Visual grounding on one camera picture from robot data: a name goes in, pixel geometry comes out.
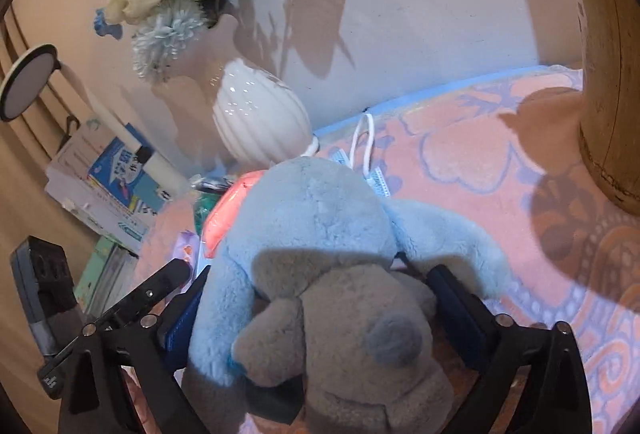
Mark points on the pile of green books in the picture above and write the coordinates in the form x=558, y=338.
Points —
x=107, y=274

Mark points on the green crinkled wrapper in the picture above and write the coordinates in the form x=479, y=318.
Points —
x=205, y=211

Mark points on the peach patterned blanket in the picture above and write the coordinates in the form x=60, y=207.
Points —
x=475, y=164

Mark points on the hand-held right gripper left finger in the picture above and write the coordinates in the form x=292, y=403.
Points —
x=180, y=329

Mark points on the round head desk lamp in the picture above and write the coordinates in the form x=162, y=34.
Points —
x=22, y=86

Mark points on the blue face mask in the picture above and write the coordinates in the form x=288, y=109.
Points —
x=380, y=181

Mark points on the grey blue plush toy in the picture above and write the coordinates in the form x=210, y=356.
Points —
x=320, y=224

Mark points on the dark metallic clip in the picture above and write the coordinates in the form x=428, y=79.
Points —
x=212, y=184

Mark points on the black binder clip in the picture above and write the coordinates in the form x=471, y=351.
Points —
x=67, y=134

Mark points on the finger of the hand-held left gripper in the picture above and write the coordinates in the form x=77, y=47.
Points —
x=155, y=286
x=42, y=284

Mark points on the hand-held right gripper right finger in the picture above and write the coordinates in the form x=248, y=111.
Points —
x=457, y=314

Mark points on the orange plastic pouch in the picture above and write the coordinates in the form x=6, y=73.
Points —
x=227, y=214

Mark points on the white printed papers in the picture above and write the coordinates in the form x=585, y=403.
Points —
x=70, y=169

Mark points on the white ribbed ceramic vase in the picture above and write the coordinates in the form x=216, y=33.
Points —
x=260, y=114

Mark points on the wooden pen holder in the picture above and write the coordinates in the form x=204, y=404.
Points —
x=610, y=89

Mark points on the teal cover booklet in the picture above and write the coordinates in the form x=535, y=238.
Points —
x=160, y=199

